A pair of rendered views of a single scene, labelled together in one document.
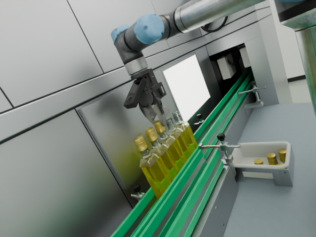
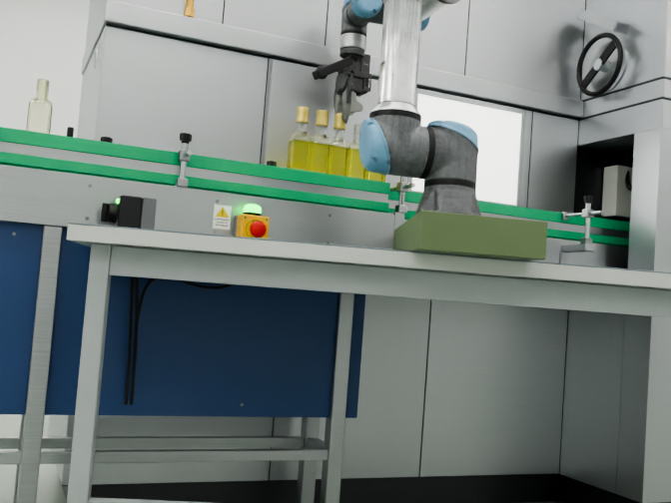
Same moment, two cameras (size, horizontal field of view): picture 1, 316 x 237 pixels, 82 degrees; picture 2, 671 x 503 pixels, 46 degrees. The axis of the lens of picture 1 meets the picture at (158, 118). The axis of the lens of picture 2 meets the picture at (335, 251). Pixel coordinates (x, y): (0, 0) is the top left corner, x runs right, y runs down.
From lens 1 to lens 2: 1.76 m
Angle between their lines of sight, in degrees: 29
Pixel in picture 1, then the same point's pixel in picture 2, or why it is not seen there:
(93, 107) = (286, 67)
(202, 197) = (322, 193)
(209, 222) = (308, 211)
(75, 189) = (218, 127)
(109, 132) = (286, 102)
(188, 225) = (285, 188)
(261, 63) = (647, 184)
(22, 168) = (197, 72)
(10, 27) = not seen: outside the picture
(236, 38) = (625, 122)
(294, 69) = not seen: outside the picture
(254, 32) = (652, 118)
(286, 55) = not seen: outside the picture
